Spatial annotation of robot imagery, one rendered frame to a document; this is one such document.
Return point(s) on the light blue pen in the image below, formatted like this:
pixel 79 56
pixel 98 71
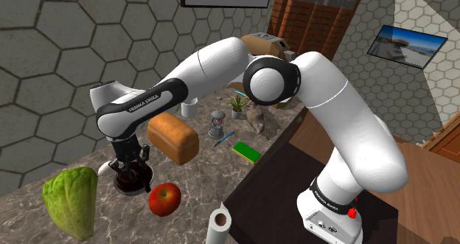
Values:
pixel 240 93

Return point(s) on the white mug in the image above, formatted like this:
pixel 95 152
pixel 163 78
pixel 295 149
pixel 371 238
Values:
pixel 189 108

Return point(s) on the white rounded object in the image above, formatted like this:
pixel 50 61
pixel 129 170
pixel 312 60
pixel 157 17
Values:
pixel 104 169

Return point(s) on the brown bread loaf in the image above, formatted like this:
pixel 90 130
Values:
pixel 174 137

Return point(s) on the small potted green plant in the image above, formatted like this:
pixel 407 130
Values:
pixel 237 105

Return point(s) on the green lettuce head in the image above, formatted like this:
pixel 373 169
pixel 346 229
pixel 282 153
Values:
pixel 72 200

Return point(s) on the blue beach wall picture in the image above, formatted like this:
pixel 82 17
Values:
pixel 408 46

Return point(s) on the brown lumpy potato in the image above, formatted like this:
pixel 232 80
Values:
pixel 256 119

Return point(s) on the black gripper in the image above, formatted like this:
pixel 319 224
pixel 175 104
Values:
pixel 125 148

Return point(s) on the white paper towel roll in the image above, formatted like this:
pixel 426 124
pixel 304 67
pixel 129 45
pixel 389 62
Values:
pixel 217 229

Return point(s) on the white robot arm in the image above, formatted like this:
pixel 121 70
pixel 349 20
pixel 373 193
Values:
pixel 359 135

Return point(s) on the brown toaster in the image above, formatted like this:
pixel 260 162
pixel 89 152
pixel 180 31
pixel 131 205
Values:
pixel 264 45

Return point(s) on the dark robot stand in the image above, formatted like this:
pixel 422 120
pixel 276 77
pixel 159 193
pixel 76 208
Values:
pixel 273 196

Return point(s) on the red apple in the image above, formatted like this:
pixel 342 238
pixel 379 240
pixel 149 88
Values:
pixel 164 199

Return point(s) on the green and yellow sponge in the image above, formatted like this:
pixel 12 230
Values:
pixel 246 152

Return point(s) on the wooden cabinet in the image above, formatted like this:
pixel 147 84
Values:
pixel 445 139

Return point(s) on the dark brown cup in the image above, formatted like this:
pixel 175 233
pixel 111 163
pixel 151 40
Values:
pixel 134 185

